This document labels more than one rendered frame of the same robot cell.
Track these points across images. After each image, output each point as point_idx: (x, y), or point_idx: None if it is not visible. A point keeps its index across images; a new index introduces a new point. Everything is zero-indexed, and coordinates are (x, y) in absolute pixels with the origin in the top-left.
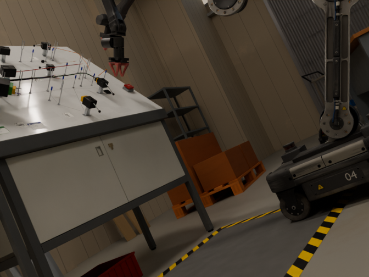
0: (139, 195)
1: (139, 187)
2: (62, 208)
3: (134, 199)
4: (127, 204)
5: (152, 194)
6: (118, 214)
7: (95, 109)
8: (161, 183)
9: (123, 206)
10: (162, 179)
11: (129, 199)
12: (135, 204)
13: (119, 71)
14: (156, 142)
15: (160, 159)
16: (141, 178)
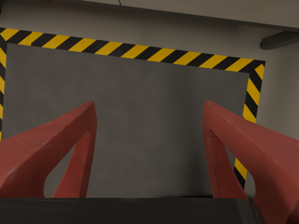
0: (153, 8)
1: (163, 5)
2: None
3: (137, 7)
4: (115, 6)
5: (187, 16)
6: (86, 4)
7: None
8: (228, 18)
9: (103, 4)
10: (241, 17)
11: (125, 5)
12: (135, 10)
13: (222, 128)
14: None
15: (287, 7)
16: (183, 3)
